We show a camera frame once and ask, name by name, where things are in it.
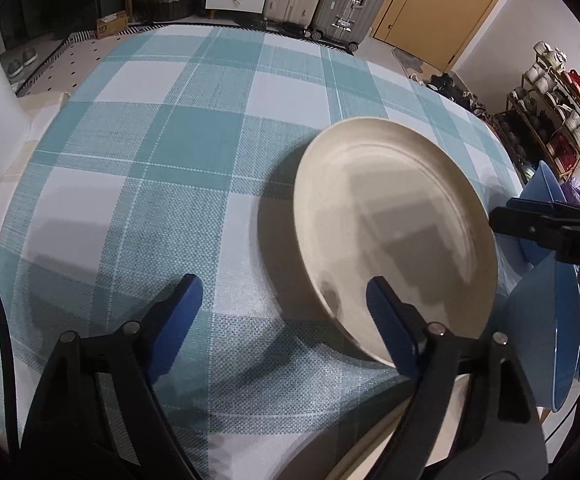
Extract small blue bowl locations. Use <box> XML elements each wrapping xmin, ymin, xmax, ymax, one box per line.
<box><xmin>519</xmin><ymin>160</ymin><xmax>566</xmax><ymax>266</ymax></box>

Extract large blue bowl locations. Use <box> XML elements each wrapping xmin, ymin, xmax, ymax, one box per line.
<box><xmin>499</xmin><ymin>252</ymin><xmax>580</xmax><ymax>412</ymax></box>

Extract large cream plate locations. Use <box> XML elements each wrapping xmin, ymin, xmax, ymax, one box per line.
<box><xmin>278</xmin><ymin>374</ymin><xmax>469</xmax><ymax>479</ymax></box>

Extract smaller cream plate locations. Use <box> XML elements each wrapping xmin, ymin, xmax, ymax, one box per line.
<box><xmin>293</xmin><ymin>117</ymin><xmax>497</xmax><ymax>365</ymax></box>

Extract wooden shoe rack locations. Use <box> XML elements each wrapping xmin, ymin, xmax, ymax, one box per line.
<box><xmin>494</xmin><ymin>41</ymin><xmax>580</xmax><ymax>182</ymax></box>

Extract wooden door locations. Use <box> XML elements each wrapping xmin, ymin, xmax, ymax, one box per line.
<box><xmin>375</xmin><ymin>0</ymin><xmax>497</xmax><ymax>70</ymax></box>

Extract teal plaid tablecloth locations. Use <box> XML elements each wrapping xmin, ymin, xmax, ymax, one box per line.
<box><xmin>0</xmin><ymin>25</ymin><xmax>521</xmax><ymax>479</ymax></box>

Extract silver aluminium suitcase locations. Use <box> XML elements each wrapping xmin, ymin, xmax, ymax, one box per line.
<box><xmin>311</xmin><ymin>0</ymin><xmax>384</xmax><ymax>53</ymax></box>

